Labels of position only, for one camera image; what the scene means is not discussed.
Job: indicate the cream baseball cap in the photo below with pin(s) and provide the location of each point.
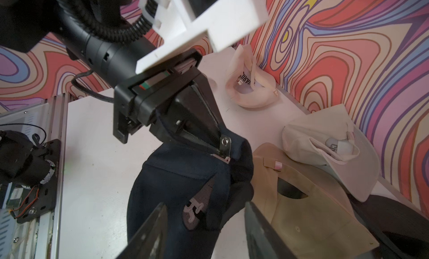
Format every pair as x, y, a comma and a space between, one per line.
247, 84

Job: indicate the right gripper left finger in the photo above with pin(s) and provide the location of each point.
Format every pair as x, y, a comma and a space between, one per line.
150, 240

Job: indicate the tan khaki baseball cap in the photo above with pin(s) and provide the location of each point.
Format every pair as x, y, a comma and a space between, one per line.
307, 207

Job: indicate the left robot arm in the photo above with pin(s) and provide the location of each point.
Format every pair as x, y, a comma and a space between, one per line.
93, 31

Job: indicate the light beige baseball cap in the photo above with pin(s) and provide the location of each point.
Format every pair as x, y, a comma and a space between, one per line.
328, 139

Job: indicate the dark grey baseball cap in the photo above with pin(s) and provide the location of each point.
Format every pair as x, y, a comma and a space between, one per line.
402, 232

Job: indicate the black cap with white logo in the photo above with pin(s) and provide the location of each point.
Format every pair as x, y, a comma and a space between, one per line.
201, 194

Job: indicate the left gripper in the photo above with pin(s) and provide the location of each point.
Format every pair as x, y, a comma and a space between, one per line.
181, 97

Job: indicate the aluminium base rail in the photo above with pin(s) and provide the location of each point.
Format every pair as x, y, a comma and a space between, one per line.
32, 174

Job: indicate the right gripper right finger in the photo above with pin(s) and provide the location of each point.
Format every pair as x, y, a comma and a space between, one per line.
263, 241

